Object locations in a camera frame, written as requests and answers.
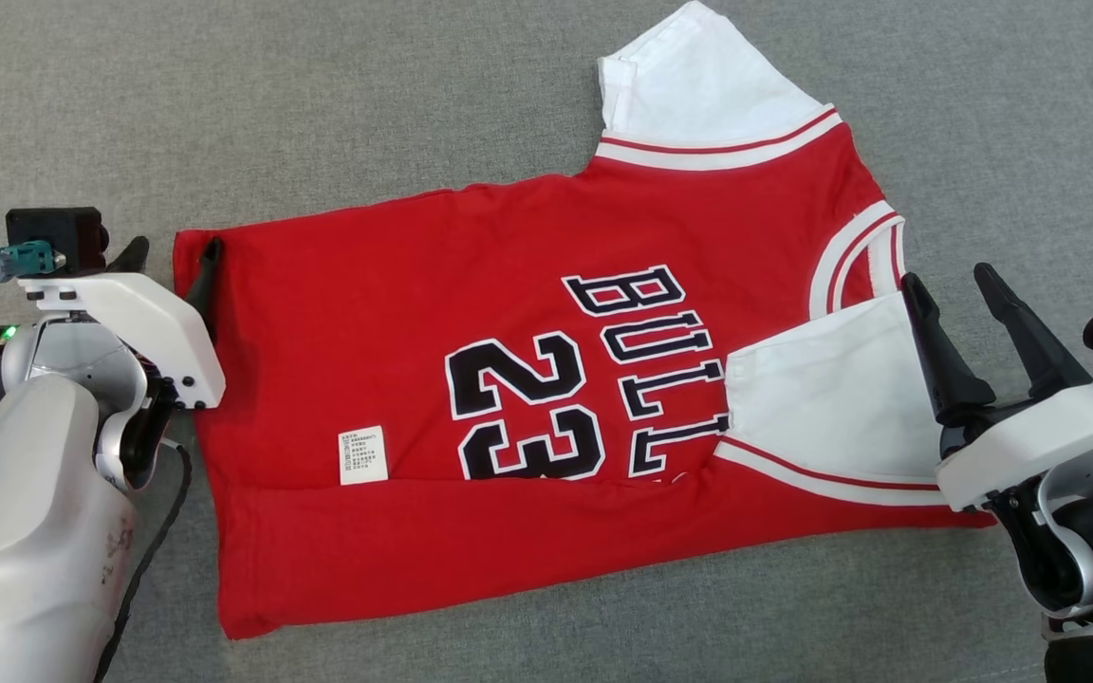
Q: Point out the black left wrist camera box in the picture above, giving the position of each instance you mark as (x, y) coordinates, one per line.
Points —
(53, 232)

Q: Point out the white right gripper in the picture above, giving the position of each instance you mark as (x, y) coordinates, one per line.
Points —
(1030, 441)

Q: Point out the red white Bulls jersey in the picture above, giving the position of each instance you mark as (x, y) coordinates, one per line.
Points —
(366, 313)

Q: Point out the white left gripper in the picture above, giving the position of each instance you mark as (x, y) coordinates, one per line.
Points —
(157, 323)

